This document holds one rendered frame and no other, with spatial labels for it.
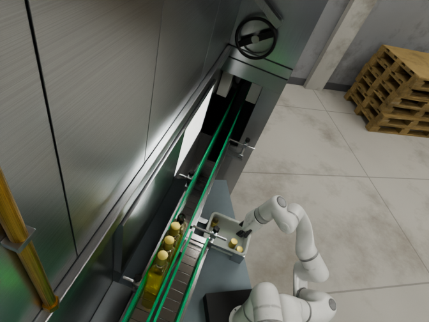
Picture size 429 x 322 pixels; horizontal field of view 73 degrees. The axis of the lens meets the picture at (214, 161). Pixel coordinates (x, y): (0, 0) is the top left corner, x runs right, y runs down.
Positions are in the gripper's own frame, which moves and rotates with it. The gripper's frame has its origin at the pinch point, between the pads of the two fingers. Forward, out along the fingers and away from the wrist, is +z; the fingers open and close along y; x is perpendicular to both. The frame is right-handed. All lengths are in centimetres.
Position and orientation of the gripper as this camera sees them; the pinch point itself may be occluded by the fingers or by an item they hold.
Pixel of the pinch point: (242, 229)
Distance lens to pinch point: 139.3
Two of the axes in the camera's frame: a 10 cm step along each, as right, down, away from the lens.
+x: 8.2, 5.6, 1.4
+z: -4.8, 5.4, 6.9
